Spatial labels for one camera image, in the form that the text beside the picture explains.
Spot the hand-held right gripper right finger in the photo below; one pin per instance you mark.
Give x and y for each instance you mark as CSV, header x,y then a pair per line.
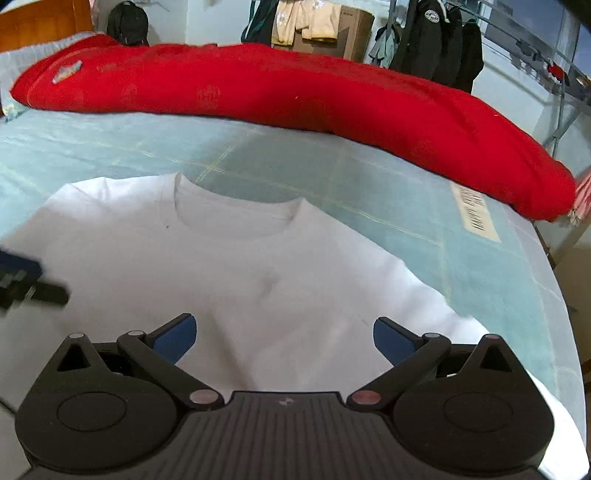
x,y
390,341

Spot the plain black jacket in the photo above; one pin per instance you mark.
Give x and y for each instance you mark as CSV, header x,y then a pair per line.
x,y
471,55

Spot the grey checked pillow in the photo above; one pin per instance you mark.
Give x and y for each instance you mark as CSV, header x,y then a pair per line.
x,y
18,60

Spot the light blue checked blanket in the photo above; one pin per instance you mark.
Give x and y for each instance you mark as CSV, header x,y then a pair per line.
x,y
415,212

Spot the wooden headboard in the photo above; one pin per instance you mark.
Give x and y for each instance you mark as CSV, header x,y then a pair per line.
x,y
41,23

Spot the black jacket with white badge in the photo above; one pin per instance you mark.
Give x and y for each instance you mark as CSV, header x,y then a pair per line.
x,y
427,41

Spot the white printed t-shirt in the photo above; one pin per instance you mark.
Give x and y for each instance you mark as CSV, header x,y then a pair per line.
x,y
231,277

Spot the pink patterned curtain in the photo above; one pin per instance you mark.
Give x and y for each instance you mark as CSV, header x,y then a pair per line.
x,y
582,198

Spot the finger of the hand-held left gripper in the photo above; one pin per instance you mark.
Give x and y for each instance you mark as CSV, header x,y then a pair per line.
x,y
46,294
21,267

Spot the black backpack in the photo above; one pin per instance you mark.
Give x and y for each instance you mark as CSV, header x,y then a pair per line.
x,y
127,23

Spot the teal garment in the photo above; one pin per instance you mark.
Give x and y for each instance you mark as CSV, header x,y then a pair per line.
x,y
383,46

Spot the dark green chair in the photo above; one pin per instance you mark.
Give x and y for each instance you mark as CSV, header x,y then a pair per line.
x,y
258,23

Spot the red rolled quilt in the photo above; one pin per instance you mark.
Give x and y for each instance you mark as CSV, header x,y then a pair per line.
x,y
300,97

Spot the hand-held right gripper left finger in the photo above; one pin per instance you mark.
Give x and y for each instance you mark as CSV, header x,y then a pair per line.
x,y
178,338

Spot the metal clothes rack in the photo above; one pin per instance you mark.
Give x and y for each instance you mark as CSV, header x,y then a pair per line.
x,y
561,92

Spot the cardboard box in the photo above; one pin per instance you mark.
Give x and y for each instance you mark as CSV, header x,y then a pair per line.
x,y
355,32

